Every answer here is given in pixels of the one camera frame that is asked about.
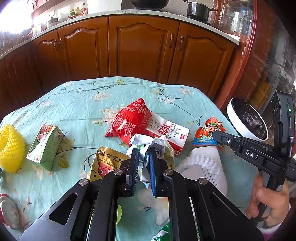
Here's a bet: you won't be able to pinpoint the white paper wrapper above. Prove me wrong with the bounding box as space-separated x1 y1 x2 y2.
126 134 175 188

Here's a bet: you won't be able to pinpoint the white trash bin black bag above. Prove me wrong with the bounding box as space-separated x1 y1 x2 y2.
226 97 268 142

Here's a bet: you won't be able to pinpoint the wooden lower kitchen cabinets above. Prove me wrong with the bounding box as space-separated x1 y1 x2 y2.
1 14 235 116

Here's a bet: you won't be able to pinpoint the person's right hand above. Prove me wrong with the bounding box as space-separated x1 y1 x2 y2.
245 172 290 228

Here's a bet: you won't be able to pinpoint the yellow green drink pouch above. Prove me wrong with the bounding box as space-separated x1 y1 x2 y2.
89 147 130 182

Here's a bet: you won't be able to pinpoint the red white milk carton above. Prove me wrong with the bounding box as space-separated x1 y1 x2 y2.
144 113 190 156

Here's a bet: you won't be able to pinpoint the floral teal tablecloth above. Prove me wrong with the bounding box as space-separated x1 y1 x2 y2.
1 77 258 240

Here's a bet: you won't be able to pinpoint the white foam fruit net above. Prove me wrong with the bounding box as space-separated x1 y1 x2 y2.
174 146 228 196

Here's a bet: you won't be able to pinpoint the red snack bag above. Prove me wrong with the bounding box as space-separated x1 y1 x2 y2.
105 98 152 145

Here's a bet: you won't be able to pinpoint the orange cartoon snack packet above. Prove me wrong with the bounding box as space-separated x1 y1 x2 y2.
192 116 226 149

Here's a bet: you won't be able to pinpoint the green foil snack bag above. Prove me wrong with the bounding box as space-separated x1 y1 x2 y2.
151 222 171 241

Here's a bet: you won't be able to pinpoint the red framed glass door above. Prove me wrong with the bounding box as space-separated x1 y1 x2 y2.
212 0 296 140

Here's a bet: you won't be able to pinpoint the green drink carton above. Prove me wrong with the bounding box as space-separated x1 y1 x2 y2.
26 125 64 171

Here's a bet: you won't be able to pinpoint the yellow foam fruit net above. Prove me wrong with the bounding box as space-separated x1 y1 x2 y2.
0 124 26 173

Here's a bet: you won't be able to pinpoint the opened tin can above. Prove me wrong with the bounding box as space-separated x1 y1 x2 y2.
1 193 20 230

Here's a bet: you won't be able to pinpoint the black stock pot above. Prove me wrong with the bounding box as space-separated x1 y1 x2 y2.
184 1 215 22

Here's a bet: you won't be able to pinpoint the black wok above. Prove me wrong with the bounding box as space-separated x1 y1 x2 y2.
131 0 169 11

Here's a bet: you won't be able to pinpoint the seasoning bottles on counter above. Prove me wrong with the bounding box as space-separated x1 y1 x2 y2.
68 3 88 20

